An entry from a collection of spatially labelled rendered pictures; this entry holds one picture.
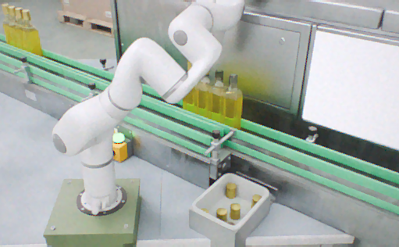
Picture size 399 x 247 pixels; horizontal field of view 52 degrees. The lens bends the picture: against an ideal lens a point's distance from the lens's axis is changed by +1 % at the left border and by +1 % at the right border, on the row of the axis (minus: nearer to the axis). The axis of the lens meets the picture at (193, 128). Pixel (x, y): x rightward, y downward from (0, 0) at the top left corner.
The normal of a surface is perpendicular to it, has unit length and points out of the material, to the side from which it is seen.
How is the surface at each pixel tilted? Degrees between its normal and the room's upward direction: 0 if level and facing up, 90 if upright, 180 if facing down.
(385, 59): 90
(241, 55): 90
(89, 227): 1
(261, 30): 90
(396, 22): 90
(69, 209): 1
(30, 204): 0
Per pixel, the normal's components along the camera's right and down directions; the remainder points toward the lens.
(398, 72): -0.60, 0.41
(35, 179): 0.00, -0.85
